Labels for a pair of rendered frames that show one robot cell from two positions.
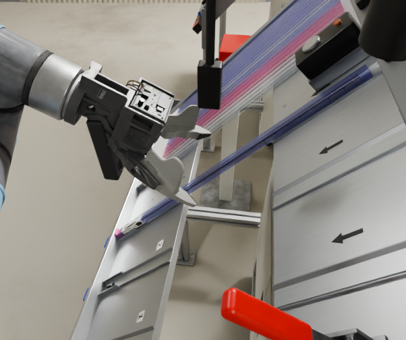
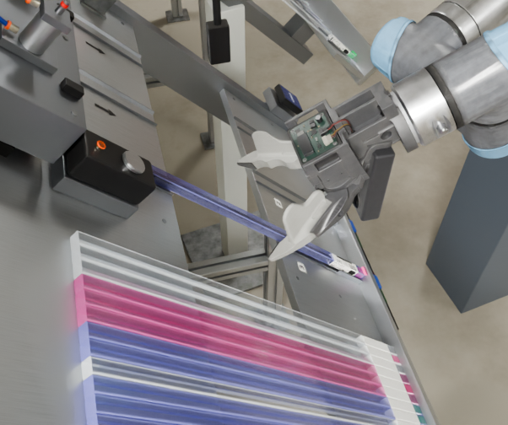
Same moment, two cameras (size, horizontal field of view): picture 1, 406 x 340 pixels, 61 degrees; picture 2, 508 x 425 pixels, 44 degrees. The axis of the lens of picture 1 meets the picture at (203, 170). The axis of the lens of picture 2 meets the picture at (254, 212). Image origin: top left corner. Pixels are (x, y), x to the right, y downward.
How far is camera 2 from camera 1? 0.84 m
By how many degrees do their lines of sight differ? 82
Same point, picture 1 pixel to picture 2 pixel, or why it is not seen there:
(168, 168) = (270, 139)
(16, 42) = (463, 56)
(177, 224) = (266, 207)
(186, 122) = (297, 223)
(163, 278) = not seen: hidden behind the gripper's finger
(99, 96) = (362, 103)
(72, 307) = not seen: outside the picture
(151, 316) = (245, 138)
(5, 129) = not seen: hidden behind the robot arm
